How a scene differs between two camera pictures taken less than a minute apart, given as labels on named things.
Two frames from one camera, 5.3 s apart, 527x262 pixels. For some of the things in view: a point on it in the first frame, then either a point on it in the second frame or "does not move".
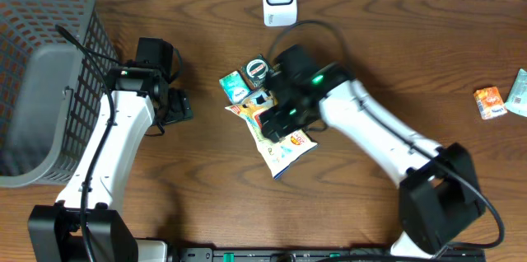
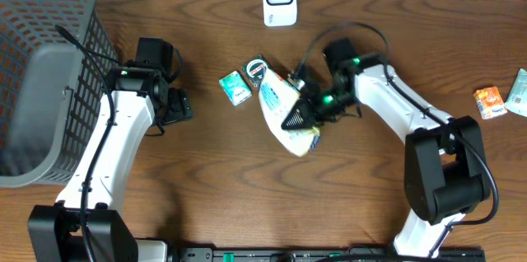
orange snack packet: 489,102 does not move
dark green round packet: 255,70 does not move
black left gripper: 179,106 does not move
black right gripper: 277,123 -> 307,117
